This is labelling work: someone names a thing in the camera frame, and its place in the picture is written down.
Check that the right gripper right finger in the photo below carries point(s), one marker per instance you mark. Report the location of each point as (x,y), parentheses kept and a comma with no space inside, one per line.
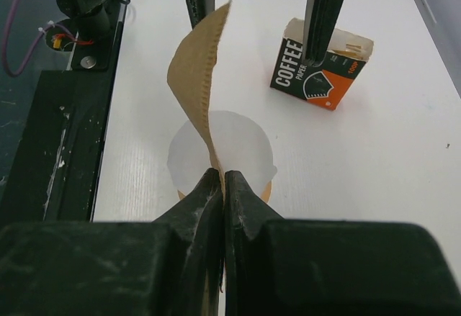
(278,266)

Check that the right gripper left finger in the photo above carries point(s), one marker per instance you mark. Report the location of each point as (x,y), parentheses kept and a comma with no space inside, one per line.
(170,266)

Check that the brown paper coffee filter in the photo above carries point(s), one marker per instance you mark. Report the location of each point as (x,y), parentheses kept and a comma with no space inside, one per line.
(189,77)

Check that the orange coffee filter box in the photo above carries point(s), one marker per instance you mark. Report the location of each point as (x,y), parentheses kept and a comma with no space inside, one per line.
(324,85)

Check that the white paper coffee filter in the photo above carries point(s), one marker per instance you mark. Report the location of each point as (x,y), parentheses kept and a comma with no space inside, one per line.
(241,145)

